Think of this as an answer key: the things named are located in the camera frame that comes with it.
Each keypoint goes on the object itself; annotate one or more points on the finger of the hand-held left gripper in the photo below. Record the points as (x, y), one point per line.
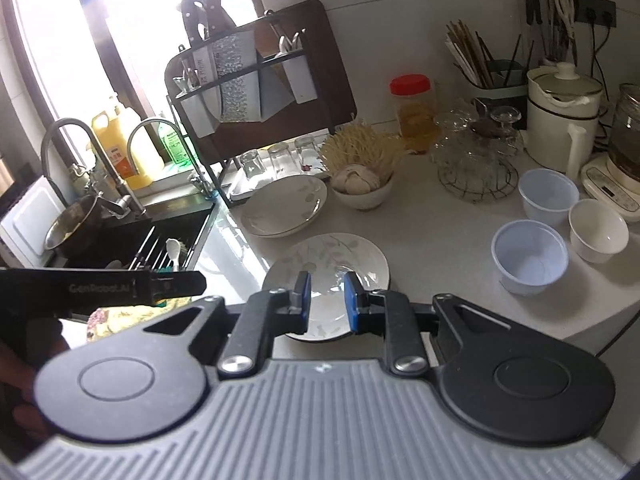
(177, 285)

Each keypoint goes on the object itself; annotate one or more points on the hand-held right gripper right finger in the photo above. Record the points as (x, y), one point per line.
(352, 305)

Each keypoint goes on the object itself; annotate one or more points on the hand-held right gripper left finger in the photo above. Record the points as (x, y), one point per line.
(302, 296)

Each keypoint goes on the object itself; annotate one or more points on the leaf print white plate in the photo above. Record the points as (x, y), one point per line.
(282, 205)
(325, 260)

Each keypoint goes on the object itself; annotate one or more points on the white ceramic bowl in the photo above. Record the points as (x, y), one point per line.
(599, 232)

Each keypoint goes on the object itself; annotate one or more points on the person's left hand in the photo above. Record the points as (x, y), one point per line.
(20, 360)

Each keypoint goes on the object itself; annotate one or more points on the white spoon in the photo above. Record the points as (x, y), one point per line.
(173, 250)

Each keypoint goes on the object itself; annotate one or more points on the floral cloth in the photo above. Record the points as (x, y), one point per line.
(107, 327)

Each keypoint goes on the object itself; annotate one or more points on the steel pot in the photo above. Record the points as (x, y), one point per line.
(75, 227)

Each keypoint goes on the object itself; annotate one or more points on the black kitchen sink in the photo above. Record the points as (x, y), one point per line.
(170, 220)

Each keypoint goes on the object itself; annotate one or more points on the white plastic board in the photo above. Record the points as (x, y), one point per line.
(27, 215)

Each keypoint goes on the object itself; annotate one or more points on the white bowl holding garlic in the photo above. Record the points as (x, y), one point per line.
(362, 200)

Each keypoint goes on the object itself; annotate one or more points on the white drip tray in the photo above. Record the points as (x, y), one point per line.
(240, 187)

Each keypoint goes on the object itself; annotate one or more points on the garlic bulbs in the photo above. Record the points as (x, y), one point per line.
(355, 180)

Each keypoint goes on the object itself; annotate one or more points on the chrome gooseneck faucet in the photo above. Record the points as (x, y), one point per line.
(192, 160)

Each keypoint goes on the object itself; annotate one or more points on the green soap bottle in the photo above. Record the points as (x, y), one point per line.
(175, 145)

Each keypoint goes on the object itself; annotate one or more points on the clear drinking glass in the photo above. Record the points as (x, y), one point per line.
(251, 162)
(281, 157)
(307, 152)

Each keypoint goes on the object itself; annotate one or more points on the yellow detergent bottle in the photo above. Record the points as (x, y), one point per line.
(130, 145)

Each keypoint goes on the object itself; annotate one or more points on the bundle of dried noodles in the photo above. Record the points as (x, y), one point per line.
(360, 147)

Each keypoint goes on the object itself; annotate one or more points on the pale blue plastic bowl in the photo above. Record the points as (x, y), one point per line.
(547, 197)
(530, 260)

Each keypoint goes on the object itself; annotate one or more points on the red lid plastic jar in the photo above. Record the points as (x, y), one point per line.
(412, 110)

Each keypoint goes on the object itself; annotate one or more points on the black dish rack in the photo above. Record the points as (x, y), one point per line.
(235, 87)

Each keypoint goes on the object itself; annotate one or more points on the patterned white cutting board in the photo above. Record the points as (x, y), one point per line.
(232, 75)

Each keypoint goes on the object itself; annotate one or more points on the brown wooden cutting board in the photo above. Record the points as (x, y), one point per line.
(320, 60)

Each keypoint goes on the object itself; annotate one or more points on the white electric pot with lid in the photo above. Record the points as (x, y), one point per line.
(555, 120)

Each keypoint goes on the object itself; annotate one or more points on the bundle of chopsticks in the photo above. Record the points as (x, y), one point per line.
(470, 50)

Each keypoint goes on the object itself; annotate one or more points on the white kettle base with buttons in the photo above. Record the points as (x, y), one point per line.
(607, 187)

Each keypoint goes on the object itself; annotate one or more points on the black hanging kitchen tools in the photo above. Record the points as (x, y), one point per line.
(535, 10)

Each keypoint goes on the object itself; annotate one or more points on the black wall outlet strip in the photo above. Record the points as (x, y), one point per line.
(595, 10)

